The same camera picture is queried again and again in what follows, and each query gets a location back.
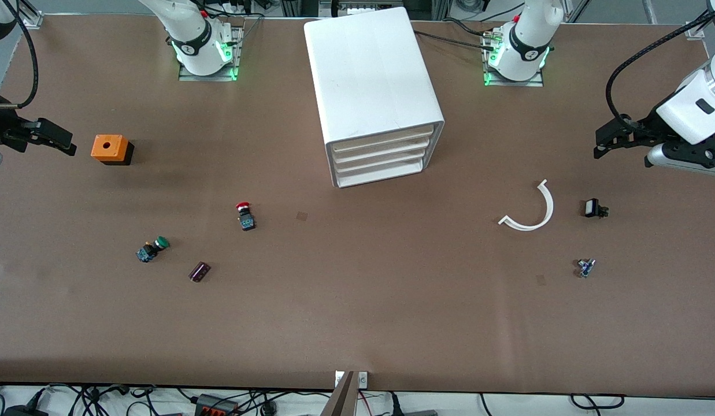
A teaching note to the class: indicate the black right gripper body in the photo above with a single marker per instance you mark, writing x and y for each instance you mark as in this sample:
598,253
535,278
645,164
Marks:
1,127

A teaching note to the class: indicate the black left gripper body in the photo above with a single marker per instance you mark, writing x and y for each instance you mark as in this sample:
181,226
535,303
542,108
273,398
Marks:
647,125

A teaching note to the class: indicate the red push button switch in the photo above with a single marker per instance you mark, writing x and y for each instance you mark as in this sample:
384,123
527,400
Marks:
247,220

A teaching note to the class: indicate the white plastic drawer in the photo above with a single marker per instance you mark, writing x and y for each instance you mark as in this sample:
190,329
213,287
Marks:
383,173
383,151
383,140
383,162

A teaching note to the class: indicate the white drawer cabinet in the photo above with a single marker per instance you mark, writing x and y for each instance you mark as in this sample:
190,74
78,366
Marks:
369,69

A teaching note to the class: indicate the orange box with hole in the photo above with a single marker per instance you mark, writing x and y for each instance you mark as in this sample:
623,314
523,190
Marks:
108,147

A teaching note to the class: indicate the white curved plastic piece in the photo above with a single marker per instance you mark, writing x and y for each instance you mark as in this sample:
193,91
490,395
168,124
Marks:
549,208

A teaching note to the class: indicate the small blue electronic component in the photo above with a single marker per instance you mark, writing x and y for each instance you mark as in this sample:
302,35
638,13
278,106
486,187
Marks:
585,268

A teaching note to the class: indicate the dark maroon small component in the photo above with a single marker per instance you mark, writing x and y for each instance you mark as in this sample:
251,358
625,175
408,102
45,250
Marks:
199,271

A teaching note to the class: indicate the black power adapter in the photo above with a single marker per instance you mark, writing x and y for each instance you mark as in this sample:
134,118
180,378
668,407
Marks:
22,411

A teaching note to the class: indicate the black power strip orange sockets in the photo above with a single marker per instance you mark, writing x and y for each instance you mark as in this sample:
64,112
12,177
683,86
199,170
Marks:
215,407

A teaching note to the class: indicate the black power plug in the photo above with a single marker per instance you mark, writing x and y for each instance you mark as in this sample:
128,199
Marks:
395,404

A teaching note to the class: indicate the black switch with white face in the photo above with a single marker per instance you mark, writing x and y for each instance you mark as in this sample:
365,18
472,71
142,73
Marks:
592,208

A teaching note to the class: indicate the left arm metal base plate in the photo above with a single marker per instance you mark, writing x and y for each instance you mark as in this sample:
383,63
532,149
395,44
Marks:
530,84

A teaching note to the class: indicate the aluminium corner bracket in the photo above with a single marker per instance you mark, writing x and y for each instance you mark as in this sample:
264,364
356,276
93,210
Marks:
693,32

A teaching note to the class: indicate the aluminium frame profile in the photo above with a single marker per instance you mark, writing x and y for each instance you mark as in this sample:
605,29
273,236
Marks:
30,17

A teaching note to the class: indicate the green push button switch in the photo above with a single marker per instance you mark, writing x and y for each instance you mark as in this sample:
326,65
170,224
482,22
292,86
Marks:
149,251

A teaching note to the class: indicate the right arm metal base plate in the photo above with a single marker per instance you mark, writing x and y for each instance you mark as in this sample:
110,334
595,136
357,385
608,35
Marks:
210,78

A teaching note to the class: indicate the small white bracket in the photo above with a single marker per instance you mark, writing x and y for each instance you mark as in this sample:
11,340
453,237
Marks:
363,379
339,379

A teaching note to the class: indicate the brown wooden post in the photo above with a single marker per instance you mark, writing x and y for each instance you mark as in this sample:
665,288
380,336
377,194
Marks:
343,398

